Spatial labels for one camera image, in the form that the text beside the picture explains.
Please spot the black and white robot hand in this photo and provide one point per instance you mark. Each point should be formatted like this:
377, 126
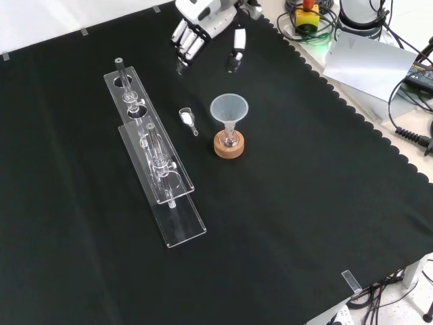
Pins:
216, 18

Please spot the clear glass weighing funnel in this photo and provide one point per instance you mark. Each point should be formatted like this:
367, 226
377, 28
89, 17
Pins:
186, 116

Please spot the translucent plastic funnel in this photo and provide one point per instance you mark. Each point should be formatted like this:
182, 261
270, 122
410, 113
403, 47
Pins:
229, 108

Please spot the clear acrylic funnel stand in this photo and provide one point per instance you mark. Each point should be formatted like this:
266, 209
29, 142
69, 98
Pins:
149, 142

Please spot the clear tape strip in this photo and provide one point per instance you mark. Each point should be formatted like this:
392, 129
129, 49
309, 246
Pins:
156, 9
84, 32
5, 56
351, 281

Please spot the yellow stop button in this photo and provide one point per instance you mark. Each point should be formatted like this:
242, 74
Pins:
307, 17

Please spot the small round-bottom glass flask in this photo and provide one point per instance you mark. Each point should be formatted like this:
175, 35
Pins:
229, 138

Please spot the pale board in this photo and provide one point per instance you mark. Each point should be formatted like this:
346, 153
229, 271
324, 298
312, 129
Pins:
368, 64

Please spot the black bench cloth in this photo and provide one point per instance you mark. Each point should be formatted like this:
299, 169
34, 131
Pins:
270, 220

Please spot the black power adapter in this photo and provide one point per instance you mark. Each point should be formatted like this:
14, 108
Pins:
421, 76

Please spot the white power strip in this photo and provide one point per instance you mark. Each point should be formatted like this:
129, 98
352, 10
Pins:
340, 316

